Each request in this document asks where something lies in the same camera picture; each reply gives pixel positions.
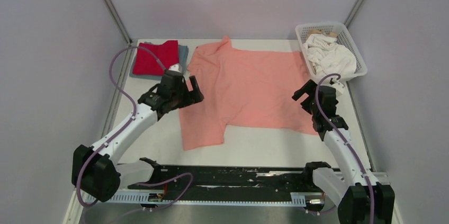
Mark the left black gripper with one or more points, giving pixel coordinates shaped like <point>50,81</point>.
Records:
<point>196,96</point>

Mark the folded red t shirt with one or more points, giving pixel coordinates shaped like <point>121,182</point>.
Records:
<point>146,64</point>

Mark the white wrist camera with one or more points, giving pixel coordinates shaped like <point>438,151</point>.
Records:
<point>176,68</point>
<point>339,87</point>

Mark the salmon pink t shirt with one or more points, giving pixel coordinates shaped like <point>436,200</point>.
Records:
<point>243,88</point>

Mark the beige garment in basket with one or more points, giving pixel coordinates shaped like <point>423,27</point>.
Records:
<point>318,31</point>

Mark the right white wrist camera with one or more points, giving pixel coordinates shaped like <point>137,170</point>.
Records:
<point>339,87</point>

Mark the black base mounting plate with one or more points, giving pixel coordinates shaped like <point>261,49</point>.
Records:
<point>228,185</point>

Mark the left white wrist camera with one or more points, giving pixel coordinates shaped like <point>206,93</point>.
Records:
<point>176,68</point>

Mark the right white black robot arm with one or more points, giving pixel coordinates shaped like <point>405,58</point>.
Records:
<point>358,194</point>

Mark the white plastic laundry basket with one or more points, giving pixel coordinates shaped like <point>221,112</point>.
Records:
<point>344,38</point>

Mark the crumpled white t shirt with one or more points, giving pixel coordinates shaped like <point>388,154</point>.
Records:
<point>327,56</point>

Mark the folded grey blue t shirt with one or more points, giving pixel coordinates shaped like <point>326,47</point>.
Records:
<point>182,54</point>

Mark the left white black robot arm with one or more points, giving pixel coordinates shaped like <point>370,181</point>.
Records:
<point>96,169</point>

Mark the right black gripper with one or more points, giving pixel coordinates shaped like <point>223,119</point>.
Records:
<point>308,88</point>

